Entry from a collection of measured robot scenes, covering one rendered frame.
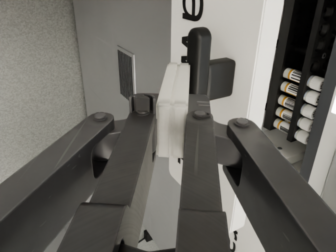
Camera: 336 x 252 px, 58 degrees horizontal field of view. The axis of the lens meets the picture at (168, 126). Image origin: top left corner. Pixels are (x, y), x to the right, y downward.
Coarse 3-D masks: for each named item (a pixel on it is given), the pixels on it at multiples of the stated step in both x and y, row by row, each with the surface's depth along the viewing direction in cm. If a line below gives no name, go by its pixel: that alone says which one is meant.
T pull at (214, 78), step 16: (192, 32) 19; (208, 32) 19; (192, 48) 20; (208, 48) 20; (192, 64) 20; (208, 64) 20; (224, 64) 21; (192, 80) 20; (208, 80) 21; (224, 80) 21; (208, 96) 21; (224, 96) 22
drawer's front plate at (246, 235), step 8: (248, 224) 38; (232, 232) 41; (240, 232) 40; (248, 232) 38; (232, 240) 42; (240, 240) 40; (248, 240) 38; (256, 240) 37; (240, 248) 40; (248, 248) 39; (256, 248) 37
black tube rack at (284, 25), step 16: (288, 0) 28; (304, 0) 28; (288, 16) 28; (304, 16) 29; (288, 32) 29; (304, 32) 30; (288, 48) 30; (304, 48) 29; (288, 64) 31; (272, 80) 32; (288, 80) 32; (272, 96) 32; (288, 96) 33; (272, 112) 33; (272, 128) 34
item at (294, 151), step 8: (280, 24) 33; (272, 72) 35; (264, 112) 37; (264, 128) 39; (272, 136) 38; (280, 136) 38; (280, 144) 36; (288, 144) 36; (296, 144) 36; (304, 144) 36; (288, 152) 34; (296, 152) 34; (304, 152) 35; (288, 160) 34; (296, 160) 35
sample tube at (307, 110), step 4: (280, 96) 32; (284, 96) 32; (280, 100) 32; (284, 100) 31; (288, 100) 31; (292, 100) 31; (284, 104) 31; (288, 104) 31; (292, 104) 31; (304, 104) 30; (308, 104) 30; (292, 108) 31; (304, 108) 29; (308, 108) 29; (312, 108) 29; (300, 112) 30; (304, 112) 29; (308, 112) 29; (312, 112) 29; (308, 116) 29; (312, 116) 29
